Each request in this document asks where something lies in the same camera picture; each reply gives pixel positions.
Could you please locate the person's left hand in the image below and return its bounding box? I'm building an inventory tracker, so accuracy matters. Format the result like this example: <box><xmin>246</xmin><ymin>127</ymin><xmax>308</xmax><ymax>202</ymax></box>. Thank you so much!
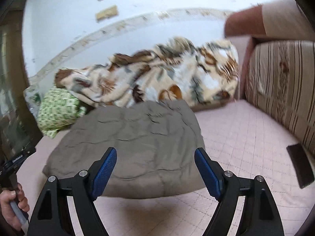
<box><xmin>0</xmin><ymin>183</ymin><xmax>30</xmax><ymax>231</ymax></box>

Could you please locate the green checked pillow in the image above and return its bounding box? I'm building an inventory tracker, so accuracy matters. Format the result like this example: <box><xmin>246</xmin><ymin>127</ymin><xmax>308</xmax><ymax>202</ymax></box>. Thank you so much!
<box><xmin>37</xmin><ymin>87</ymin><xmax>86</xmax><ymax>138</ymax></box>

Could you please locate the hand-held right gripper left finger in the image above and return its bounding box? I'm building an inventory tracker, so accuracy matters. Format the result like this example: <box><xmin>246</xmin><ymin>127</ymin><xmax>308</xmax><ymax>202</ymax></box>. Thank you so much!
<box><xmin>27</xmin><ymin>147</ymin><xmax>118</xmax><ymax>236</ymax></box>

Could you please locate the clear plastic bag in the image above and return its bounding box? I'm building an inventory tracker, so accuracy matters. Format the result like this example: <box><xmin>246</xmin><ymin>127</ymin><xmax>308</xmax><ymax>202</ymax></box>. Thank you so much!
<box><xmin>23</xmin><ymin>86</ymin><xmax>50</xmax><ymax>118</ymax></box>

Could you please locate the brown and pink sofa armrest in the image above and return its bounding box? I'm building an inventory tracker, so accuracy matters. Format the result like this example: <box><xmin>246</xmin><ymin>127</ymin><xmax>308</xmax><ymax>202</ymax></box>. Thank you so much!
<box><xmin>224</xmin><ymin>1</ymin><xmax>315</xmax><ymax>101</ymax></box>

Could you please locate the wooden door with glass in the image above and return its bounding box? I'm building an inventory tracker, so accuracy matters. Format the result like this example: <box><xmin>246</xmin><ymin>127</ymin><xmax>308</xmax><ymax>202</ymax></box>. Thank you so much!
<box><xmin>0</xmin><ymin>5</ymin><xmax>43</xmax><ymax>163</ymax></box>

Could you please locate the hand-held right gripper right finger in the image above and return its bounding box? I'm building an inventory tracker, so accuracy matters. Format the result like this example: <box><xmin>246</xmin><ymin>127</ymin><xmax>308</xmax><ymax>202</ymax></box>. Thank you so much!
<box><xmin>194</xmin><ymin>147</ymin><xmax>285</xmax><ymax>236</ymax></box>

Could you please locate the leaf print blanket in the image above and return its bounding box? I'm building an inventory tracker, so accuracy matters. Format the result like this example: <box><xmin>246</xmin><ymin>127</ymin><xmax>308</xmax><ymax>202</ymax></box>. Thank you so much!
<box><xmin>55</xmin><ymin>36</ymin><xmax>240</xmax><ymax>109</ymax></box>

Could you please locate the striped backrest cushion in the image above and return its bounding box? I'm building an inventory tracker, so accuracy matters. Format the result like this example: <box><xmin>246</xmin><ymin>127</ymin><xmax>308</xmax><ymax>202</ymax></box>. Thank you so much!
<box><xmin>245</xmin><ymin>41</ymin><xmax>315</xmax><ymax>153</ymax></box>

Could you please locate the brown hooded puffer jacket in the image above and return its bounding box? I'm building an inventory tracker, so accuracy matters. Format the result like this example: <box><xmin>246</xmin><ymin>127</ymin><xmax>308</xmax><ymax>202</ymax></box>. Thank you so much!
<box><xmin>42</xmin><ymin>100</ymin><xmax>206</xmax><ymax>198</ymax></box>

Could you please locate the black phone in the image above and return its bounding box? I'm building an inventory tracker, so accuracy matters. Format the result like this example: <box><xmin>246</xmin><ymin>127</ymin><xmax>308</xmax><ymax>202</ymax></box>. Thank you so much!
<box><xmin>287</xmin><ymin>143</ymin><xmax>315</xmax><ymax>189</ymax></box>

